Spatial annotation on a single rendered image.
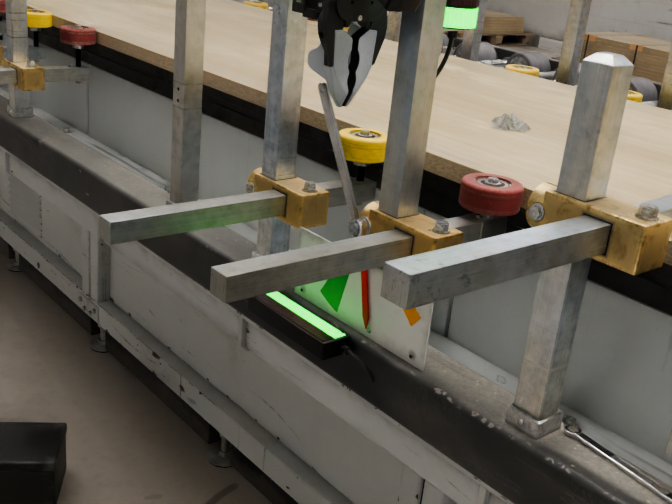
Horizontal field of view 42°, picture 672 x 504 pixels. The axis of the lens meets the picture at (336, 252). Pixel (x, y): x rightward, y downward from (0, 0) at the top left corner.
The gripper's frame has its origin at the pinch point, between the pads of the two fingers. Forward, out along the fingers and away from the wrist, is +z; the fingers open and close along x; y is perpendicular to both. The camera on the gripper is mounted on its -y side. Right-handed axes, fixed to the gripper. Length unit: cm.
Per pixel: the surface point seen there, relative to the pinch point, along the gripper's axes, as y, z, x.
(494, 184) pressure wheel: -8.1, 10.5, -19.3
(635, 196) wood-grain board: -18.4, 11.0, -35.7
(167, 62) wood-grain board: 84, 12, -24
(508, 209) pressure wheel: -11.2, 12.8, -19.0
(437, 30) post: -5.1, -8.3, -8.2
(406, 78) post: -3.7, -2.6, -5.6
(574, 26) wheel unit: 51, 0, -115
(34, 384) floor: 119, 101, -8
